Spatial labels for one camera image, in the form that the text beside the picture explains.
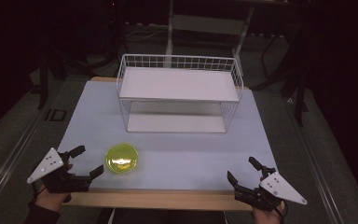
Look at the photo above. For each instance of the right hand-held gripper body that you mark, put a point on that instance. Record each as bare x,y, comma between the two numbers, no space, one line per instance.
276,188

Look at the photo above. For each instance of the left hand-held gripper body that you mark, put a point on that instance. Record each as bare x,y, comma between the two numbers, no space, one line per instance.
59,182

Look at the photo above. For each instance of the green plate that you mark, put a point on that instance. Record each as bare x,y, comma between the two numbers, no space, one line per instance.
121,158

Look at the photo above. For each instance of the person's left hand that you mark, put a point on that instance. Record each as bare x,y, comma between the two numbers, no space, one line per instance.
49,200

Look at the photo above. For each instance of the person's right hand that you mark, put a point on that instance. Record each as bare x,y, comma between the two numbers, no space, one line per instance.
267,217

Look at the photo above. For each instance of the person's dark clothing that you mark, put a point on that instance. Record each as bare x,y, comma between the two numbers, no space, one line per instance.
167,218

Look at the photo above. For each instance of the black metal stand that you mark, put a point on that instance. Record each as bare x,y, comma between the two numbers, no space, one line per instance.
300,99
43,81

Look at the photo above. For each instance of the black floor bracket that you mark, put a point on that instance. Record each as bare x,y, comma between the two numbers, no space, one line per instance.
55,115

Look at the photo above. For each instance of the grey floor rail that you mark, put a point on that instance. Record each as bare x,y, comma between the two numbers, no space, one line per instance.
9,161
317,161

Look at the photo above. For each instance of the white metal stand frame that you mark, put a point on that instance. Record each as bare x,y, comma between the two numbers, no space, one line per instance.
208,25

